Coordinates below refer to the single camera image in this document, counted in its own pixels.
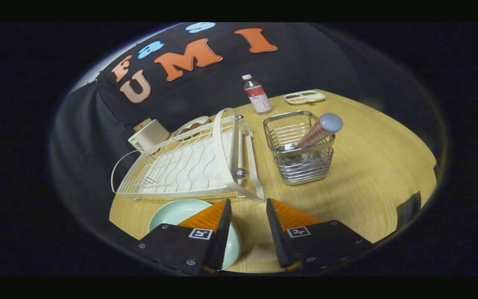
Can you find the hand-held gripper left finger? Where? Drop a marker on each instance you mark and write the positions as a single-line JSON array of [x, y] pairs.
[[221, 245]]

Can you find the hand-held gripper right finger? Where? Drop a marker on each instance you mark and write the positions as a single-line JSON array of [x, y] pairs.
[[278, 241]]

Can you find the light green plate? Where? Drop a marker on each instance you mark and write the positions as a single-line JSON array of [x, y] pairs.
[[172, 214]]

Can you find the white oval plate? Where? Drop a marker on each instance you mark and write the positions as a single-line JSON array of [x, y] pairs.
[[199, 121]]

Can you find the white divided dish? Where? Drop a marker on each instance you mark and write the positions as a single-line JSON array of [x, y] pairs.
[[320, 97]]

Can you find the brown meat piece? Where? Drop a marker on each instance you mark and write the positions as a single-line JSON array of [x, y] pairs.
[[195, 125], [184, 131]]

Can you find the white toaster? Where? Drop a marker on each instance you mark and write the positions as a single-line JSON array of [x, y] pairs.
[[149, 135]]

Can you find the yellow beans pile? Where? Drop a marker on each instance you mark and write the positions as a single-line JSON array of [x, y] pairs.
[[298, 100]]

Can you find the clear bottle with red label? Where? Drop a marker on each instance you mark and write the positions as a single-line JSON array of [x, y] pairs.
[[259, 99]]

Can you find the brown toast slices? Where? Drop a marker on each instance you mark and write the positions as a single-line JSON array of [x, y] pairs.
[[141, 124]]

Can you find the dark beans pile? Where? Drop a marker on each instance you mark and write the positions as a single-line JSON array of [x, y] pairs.
[[292, 96]]

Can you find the green beans pile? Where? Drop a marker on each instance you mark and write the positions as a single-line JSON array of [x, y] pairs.
[[308, 93]]

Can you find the black backdrop cloth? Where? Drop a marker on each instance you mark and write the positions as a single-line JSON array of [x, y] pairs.
[[305, 62]]

